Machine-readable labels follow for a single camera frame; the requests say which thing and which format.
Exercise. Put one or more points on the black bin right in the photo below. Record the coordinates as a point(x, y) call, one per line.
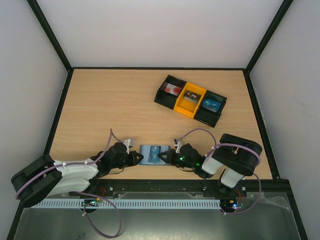
point(208, 117)

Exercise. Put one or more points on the blue VIP card stack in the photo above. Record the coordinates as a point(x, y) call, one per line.
point(211, 105)

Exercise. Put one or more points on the black frame post right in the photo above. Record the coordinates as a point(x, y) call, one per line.
point(277, 19)

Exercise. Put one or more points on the yellow middle bin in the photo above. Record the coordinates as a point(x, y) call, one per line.
point(186, 106)

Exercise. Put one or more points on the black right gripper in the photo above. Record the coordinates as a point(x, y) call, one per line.
point(172, 156)

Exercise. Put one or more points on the black bin left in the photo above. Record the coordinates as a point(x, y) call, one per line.
point(165, 99)

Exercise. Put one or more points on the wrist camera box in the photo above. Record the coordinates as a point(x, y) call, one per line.
point(129, 143)
point(177, 145)

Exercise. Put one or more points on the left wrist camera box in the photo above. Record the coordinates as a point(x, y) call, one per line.
point(129, 143)

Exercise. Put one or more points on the black bin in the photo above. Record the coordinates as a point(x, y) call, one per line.
point(208, 117)
point(165, 99)

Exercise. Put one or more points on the red white card stack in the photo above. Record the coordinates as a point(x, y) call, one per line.
point(171, 89)

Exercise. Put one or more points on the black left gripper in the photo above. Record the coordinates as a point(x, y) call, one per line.
point(133, 153)

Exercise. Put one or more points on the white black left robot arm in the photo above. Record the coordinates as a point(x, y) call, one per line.
point(46, 177)

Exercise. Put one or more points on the black frame post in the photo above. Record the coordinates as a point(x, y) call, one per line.
point(41, 18)
point(277, 19)

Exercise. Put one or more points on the teal leather card holder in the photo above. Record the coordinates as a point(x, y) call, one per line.
point(144, 150)

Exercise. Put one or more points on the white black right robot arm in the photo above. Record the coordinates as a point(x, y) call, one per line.
point(238, 155)

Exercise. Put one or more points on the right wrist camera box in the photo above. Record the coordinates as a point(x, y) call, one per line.
point(177, 145)

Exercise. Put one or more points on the black VIP card stack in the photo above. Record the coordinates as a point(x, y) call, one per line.
point(192, 96)

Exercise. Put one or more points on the light blue slotted cable duct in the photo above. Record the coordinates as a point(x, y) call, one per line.
point(72, 203)

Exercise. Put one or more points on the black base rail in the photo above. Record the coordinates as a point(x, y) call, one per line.
point(207, 188)

